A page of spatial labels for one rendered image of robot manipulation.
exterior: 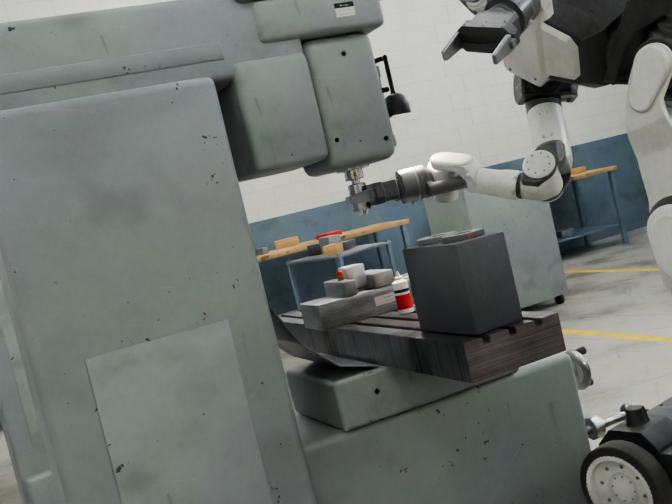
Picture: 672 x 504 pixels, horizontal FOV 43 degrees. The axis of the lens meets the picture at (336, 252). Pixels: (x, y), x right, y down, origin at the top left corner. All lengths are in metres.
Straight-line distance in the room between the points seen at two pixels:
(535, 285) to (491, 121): 3.75
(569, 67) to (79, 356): 1.23
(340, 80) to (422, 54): 7.91
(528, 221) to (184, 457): 5.36
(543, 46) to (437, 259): 0.58
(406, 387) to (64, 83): 1.03
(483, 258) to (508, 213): 5.07
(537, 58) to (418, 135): 7.73
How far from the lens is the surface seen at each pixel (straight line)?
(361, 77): 2.14
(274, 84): 2.03
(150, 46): 1.99
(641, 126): 1.96
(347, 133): 2.10
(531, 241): 6.93
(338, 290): 2.31
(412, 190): 2.19
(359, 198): 2.17
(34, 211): 1.77
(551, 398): 2.31
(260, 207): 8.95
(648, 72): 1.93
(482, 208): 6.66
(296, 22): 2.09
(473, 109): 10.21
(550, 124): 2.21
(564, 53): 2.03
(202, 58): 2.00
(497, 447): 2.23
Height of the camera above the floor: 1.24
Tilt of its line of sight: 3 degrees down
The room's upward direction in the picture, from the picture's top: 13 degrees counter-clockwise
